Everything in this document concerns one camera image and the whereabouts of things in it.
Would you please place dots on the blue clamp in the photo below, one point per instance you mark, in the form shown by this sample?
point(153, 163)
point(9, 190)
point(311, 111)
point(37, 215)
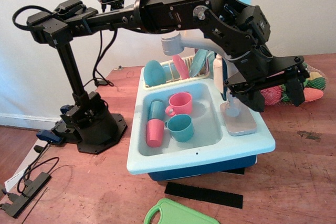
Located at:
point(49, 137)

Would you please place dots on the white soap bottle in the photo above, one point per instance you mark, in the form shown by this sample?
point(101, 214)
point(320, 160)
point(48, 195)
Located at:
point(218, 73)

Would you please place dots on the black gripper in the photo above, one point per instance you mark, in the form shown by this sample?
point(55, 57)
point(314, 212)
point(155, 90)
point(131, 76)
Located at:
point(258, 70)

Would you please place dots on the green cutting board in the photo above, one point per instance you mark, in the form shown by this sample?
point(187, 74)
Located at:
point(173, 212)

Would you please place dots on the black usb hub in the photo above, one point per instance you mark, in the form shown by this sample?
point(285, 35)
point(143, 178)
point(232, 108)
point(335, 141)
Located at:
point(19, 202)

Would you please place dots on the pink tumbler cup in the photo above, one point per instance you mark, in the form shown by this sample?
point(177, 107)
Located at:
point(154, 133)

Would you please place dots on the teal mug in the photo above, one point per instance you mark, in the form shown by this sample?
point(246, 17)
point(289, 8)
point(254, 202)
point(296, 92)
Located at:
point(180, 127)

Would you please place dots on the black velcro strip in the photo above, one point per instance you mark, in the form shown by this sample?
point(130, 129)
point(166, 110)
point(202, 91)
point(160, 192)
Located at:
point(204, 194)

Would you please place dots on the teal tumbler cup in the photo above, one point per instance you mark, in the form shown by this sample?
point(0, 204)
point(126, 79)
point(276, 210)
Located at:
point(156, 110)

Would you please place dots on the teal plate left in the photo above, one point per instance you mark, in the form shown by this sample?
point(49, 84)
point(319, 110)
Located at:
point(154, 74)

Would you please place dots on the light blue toy sink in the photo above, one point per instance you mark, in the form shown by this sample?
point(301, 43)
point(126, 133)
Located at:
point(211, 149)

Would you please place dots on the white paper label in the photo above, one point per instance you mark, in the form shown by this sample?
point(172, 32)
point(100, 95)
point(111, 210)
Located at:
point(11, 182)

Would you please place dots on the cream dish rack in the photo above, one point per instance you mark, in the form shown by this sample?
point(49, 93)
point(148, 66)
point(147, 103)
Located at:
point(172, 77)

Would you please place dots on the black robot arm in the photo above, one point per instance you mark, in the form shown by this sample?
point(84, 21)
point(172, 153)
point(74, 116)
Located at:
point(239, 30)

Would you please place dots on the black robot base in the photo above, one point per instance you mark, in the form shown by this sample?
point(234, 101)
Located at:
point(90, 125)

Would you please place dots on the teal plates right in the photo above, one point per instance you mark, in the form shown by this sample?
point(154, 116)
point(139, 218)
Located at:
point(201, 63)

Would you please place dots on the grey toy faucet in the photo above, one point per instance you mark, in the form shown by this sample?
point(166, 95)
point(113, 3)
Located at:
point(237, 117)

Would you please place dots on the net bag of toy food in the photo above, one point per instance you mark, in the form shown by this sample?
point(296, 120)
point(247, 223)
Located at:
point(314, 88)

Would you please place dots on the pink plate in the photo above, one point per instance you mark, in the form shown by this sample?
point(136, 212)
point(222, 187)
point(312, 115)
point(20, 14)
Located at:
point(181, 67)

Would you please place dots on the pink mug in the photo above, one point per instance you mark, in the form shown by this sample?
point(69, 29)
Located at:
point(180, 103)

